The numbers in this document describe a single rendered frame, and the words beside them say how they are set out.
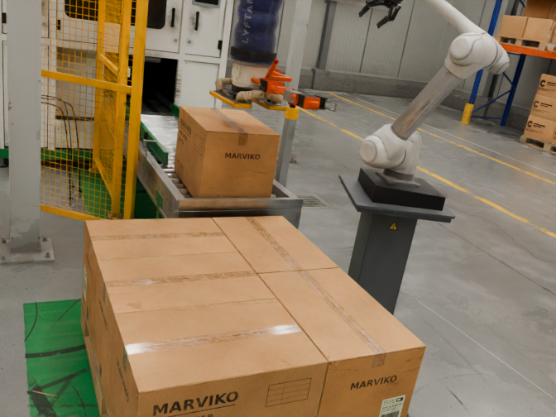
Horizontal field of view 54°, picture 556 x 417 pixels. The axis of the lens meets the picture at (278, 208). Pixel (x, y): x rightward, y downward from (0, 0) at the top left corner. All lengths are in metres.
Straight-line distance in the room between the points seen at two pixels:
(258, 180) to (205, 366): 1.44
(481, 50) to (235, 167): 1.28
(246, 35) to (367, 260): 1.29
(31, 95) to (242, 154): 1.17
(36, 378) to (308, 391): 1.20
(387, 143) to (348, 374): 1.16
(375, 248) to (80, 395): 1.54
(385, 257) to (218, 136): 1.06
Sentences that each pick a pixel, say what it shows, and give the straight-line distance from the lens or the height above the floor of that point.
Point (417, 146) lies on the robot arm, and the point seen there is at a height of 1.03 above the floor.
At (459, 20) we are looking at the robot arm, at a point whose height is 1.63.
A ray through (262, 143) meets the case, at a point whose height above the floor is 0.90.
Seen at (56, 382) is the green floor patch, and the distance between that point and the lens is 2.52.
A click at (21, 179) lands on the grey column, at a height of 0.47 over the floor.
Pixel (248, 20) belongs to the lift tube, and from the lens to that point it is 2.75.
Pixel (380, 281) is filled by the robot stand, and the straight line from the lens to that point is 2.99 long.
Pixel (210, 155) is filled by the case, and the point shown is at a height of 0.82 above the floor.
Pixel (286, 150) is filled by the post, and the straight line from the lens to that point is 3.52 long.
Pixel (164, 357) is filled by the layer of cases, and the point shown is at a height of 0.54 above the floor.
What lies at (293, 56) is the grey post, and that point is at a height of 1.12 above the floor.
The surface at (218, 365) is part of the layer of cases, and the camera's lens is 1.70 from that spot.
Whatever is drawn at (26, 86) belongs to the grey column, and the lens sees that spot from 3.22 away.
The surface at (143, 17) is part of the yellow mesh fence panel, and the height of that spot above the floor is 1.40.
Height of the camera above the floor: 1.55
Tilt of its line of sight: 20 degrees down
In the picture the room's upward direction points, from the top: 9 degrees clockwise
